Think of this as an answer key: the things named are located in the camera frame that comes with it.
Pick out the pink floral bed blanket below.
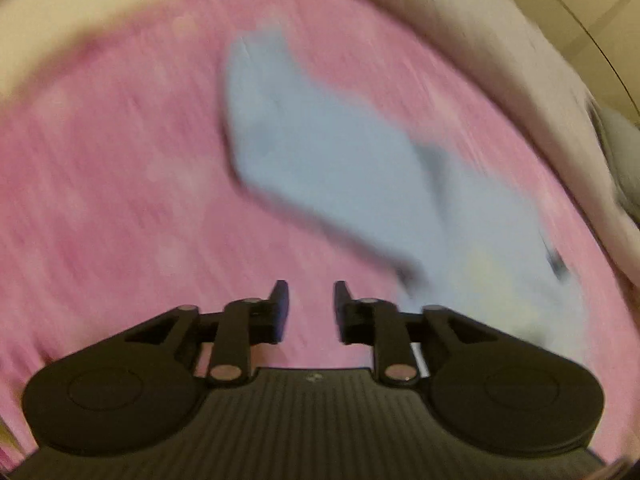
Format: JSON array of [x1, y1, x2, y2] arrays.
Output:
[[1, 0, 639, 468]]

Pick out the grey small pillow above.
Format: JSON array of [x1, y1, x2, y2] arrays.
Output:
[[593, 106, 640, 223]]

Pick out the folded striped grey quilt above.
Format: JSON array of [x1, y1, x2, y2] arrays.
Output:
[[372, 0, 639, 284]]

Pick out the cream panel wardrobe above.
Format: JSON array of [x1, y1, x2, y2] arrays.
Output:
[[513, 0, 639, 122]]

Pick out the cream quilted headboard cushion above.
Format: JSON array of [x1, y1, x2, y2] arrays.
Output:
[[1, 0, 164, 102]]

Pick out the light blue sweatshirt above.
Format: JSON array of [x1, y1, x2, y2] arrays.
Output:
[[226, 30, 588, 362]]

